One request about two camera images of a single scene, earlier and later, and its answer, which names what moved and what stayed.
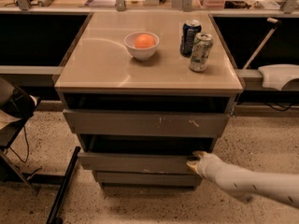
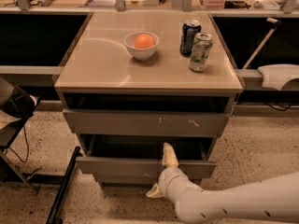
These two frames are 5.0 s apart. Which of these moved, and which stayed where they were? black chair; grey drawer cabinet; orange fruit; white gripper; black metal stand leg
Moved: white gripper
Stayed: grey drawer cabinet; black metal stand leg; orange fruit; black chair
